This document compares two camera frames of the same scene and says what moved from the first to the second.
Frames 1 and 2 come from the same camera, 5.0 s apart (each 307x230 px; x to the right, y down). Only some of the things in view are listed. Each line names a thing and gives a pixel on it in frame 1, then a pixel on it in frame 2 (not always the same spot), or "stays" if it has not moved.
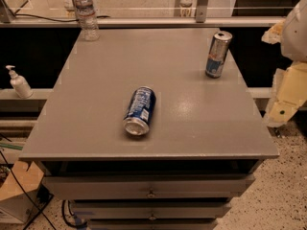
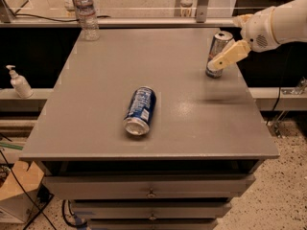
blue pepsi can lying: (140, 110) stays
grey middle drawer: (151, 209) stays
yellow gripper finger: (274, 34) → (242, 19)
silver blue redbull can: (218, 52) stays
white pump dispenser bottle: (19, 83) stays
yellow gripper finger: (289, 94) → (232, 54)
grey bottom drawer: (153, 224) stays
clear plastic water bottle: (85, 13) stays
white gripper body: (295, 37) → (257, 32)
